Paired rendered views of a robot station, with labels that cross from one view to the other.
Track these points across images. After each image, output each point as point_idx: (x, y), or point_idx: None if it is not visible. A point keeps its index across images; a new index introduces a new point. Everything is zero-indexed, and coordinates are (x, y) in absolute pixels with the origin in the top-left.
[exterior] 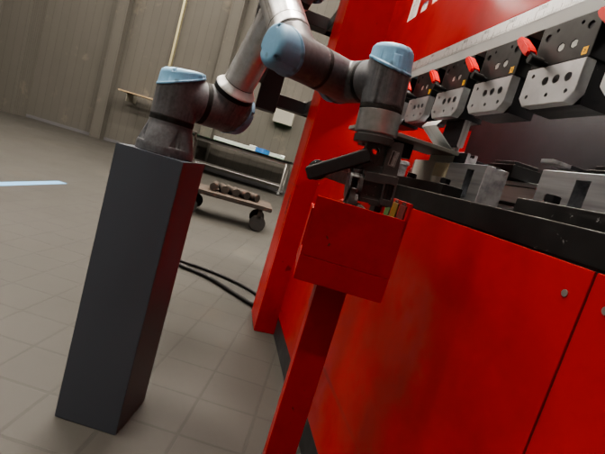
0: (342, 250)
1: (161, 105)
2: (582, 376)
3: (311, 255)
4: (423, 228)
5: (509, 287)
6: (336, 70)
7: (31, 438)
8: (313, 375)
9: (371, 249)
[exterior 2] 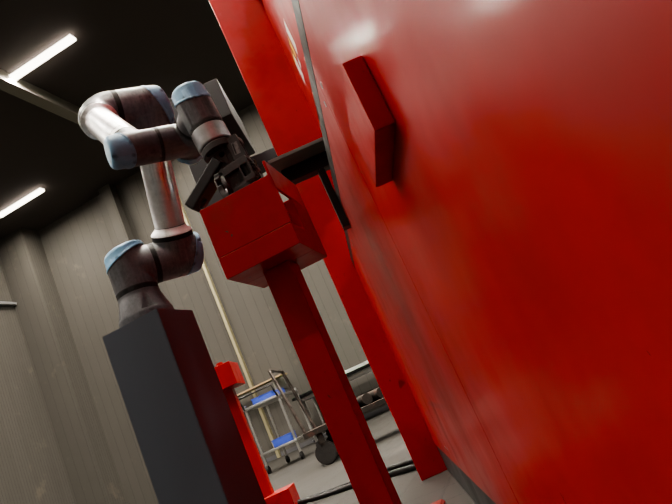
0: (243, 231)
1: (118, 284)
2: (343, 129)
3: (226, 252)
4: (340, 184)
5: (336, 141)
6: (165, 134)
7: None
8: (321, 353)
9: (261, 212)
